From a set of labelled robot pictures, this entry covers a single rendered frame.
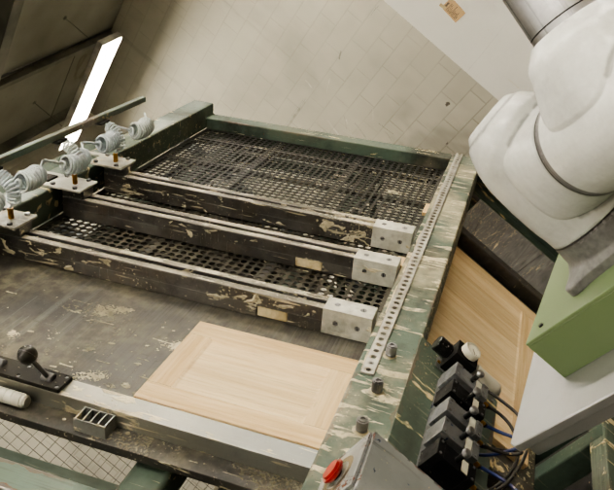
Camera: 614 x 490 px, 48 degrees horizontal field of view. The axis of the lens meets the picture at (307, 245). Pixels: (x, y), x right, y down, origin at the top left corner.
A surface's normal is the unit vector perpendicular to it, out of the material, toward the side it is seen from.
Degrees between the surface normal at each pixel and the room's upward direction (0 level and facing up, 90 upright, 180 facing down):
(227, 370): 58
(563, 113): 66
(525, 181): 81
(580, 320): 90
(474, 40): 90
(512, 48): 90
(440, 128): 90
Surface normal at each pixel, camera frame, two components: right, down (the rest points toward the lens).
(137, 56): -0.41, 0.51
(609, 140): -0.70, 0.60
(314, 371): 0.07, -0.89
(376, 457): 0.57, -0.65
